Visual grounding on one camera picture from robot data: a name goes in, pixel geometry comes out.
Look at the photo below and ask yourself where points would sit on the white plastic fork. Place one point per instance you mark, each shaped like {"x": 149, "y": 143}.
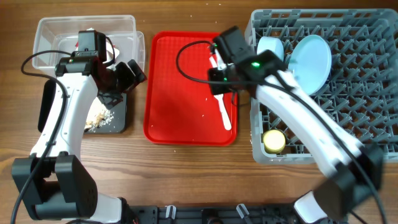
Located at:
{"x": 224, "y": 114}

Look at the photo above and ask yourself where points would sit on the clear plastic bin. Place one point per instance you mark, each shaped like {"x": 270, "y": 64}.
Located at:
{"x": 61, "y": 33}

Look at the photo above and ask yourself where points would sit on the rice and food leftovers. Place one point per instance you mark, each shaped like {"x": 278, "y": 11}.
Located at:
{"x": 98, "y": 116}

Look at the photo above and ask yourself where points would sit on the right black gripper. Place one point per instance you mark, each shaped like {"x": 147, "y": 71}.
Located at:
{"x": 215, "y": 90}

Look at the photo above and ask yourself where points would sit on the yellow cup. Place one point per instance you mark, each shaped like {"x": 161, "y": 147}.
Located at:
{"x": 274, "y": 141}

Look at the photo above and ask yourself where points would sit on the white plastic spoon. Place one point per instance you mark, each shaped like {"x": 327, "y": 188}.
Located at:
{"x": 217, "y": 62}

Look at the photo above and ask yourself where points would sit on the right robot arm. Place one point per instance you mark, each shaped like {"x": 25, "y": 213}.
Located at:
{"x": 353, "y": 172}

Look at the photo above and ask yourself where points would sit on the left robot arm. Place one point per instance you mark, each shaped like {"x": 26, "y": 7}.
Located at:
{"x": 52, "y": 182}

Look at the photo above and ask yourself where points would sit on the black mounting rail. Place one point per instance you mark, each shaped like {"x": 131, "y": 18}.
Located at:
{"x": 241, "y": 213}

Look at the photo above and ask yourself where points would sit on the black waste tray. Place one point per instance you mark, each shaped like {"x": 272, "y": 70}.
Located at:
{"x": 117, "y": 125}

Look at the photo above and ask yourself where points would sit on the white paper waste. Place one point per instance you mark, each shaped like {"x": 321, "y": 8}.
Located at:
{"x": 112, "y": 51}

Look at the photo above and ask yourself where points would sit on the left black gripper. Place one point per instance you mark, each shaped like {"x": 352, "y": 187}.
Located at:
{"x": 107, "y": 98}

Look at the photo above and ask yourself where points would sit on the light blue plate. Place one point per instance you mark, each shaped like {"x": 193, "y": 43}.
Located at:
{"x": 310, "y": 62}

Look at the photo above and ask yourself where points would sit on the blue bowl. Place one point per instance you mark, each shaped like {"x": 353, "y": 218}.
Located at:
{"x": 272, "y": 44}

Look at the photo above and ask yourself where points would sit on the red serving tray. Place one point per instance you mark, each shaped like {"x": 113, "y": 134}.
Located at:
{"x": 178, "y": 110}

